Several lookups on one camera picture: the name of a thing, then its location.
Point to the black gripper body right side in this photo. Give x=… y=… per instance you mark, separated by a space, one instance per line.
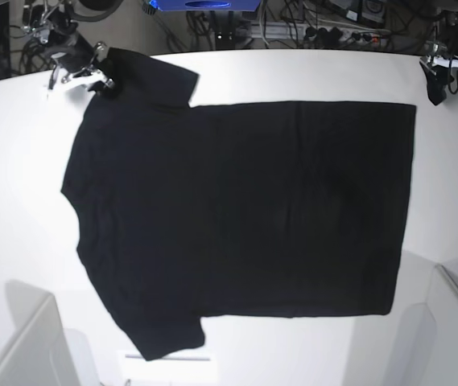
x=75 y=55

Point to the black T-shirt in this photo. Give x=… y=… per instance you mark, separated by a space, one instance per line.
x=279 y=209

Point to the blue box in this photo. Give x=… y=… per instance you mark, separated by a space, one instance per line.
x=222 y=5

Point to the white partition panel right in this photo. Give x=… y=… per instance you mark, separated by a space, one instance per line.
x=425 y=350

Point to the white partition panel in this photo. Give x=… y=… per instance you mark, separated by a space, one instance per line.
x=425 y=350
x=37 y=352

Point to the white partition panel left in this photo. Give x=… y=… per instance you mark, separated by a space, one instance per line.
x=37 y=352

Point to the white table slot plate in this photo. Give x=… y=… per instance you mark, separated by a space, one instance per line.
x=196 y=366

